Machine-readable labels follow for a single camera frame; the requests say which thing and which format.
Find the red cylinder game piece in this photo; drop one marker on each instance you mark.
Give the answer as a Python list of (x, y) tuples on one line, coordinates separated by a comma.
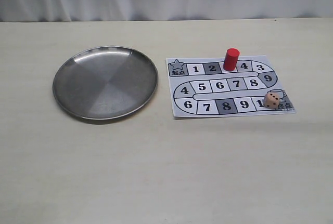
[(231, 58)]

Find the paper number game board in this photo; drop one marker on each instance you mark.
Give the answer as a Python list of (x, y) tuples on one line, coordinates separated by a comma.
[(200, 87)]

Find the round steel plate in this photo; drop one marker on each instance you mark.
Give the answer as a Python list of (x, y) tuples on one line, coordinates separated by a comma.
[(105, 83)]

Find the beige wooden die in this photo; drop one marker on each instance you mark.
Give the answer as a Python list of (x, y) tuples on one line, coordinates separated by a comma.
[(271, 100)]

